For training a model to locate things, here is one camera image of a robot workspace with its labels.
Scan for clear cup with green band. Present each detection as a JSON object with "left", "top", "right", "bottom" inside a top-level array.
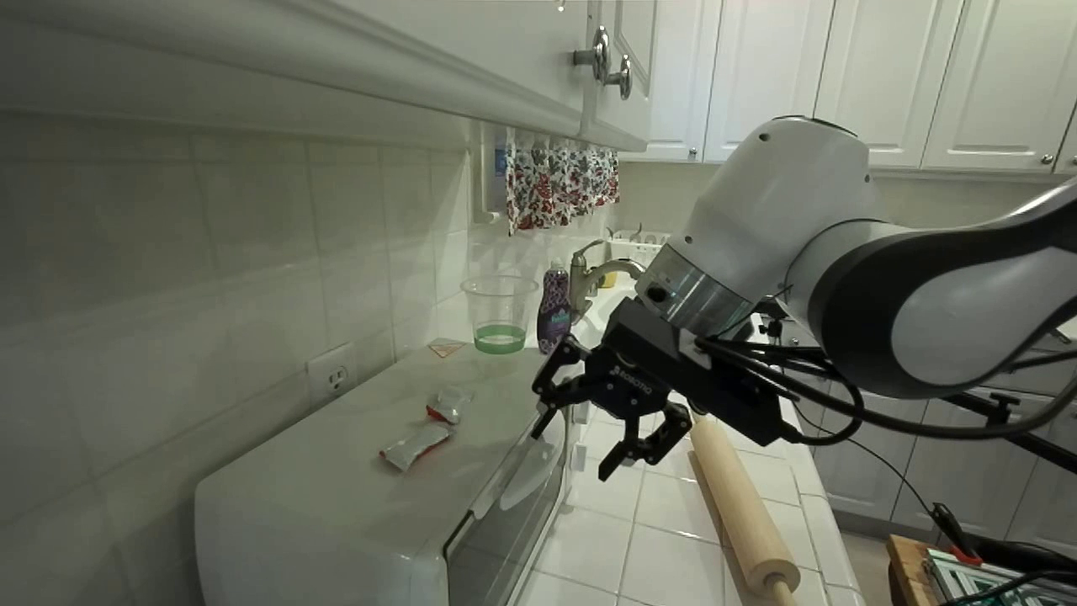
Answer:
[{"left": 459, "top": 267, "right": 540, "bottom": 357}]

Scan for glass toaster oven door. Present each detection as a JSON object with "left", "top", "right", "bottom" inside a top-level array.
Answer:
[{"left": 443, "top": 430, "right": 575, "bottom": 606}]

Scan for metal sink faucet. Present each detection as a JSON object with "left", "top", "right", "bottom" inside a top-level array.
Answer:
[{"left": 567, "top": 235, "right": 635, "bottom": 297}]

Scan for black camera boom bar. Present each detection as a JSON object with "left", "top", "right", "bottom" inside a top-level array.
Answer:
[{"left": 941, "top": 388, "right": 1077, "bottom": 479}]

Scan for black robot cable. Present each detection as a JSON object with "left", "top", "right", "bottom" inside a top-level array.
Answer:
[{"left": 701, "top": 323, "right": 1077, "bottom": 450}]

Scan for white wall outlet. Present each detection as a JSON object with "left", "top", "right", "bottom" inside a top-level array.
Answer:
[{"left": 308, "top": 347, "right": 358, "bottom": 401}]

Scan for metal cabinet knob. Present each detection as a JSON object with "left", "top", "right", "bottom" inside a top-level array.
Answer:
[
  {"left": 604, "top": 55, "right": 635, "bottom": 100},
  {"left": 568, "top": 26, "right": 618, "bottom": 80}
]

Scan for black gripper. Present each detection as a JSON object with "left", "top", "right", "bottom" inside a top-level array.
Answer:
[{"left": 528, "top": 297, "right": 725, "bottom": 485}]

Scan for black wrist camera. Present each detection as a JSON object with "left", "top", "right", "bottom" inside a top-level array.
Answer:
[{"left": 686, "top": 341, "right": 803, "bottom": 448}]

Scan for wooden mounting board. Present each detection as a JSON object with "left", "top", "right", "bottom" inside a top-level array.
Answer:
[{"left": 885, "top": 533, "right": 951, "bottom": 606}]

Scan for wooden rolling pin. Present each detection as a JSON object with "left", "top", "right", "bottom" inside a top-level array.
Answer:
[{"left": 685, "top": 410, "right": 804, "bottom": 606}]

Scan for grey lower cabinets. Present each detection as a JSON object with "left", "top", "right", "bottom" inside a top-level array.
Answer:
[{"left": 804, "top": 367, "right": 1077, "bottom": 553}]

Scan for small silver packet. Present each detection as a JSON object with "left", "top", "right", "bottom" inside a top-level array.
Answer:
[{"left": 426, "top": 384, "right": 468, "bottom": 428}]

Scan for floral hanging cloth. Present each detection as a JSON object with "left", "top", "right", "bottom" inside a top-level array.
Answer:
[{"left": 500, "top": 132, "right": 624, "bottom": 235}]

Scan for robot base with green lights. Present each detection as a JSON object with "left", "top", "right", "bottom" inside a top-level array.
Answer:
[{"left": 922, "top": 550, "right": 1077, "bottom": 606}]

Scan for white overhead cabinet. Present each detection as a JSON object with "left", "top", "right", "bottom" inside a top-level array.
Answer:
[{"left": 0, "top": 0, "right": 659, "bottom": 156}]

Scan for white toaster oven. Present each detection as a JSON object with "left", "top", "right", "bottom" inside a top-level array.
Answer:
[{"left": 193, "top": 341, "right": 581, "bottom": 606}]

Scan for black and red clamp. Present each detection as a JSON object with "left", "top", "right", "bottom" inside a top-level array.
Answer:
[{"left": 927, "top": 503, "right": 986, "bottom": 561}]

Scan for white wall cabinet row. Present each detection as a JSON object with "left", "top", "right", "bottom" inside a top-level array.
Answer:
[{"left": 644, "top": 0, "right": 1077, "bottom": 180}]

